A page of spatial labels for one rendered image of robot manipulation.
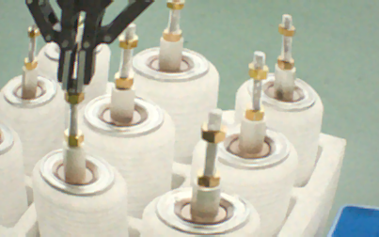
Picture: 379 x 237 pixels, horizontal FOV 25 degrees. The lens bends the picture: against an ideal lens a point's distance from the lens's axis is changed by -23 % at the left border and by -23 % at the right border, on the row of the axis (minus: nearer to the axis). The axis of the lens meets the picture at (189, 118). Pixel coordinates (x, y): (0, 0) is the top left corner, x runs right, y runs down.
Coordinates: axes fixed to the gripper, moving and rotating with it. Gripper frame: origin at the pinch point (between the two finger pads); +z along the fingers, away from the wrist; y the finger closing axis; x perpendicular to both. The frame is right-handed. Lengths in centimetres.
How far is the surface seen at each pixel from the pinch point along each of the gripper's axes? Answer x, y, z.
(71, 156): 1.0, 0.0, 7.8
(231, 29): -95, -7, 35
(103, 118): -10.4, -1.0, 9.9
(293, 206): -12.4, -19.6, 18.2
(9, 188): 0.2, 8.0, 13.7
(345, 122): -66, -29, 35
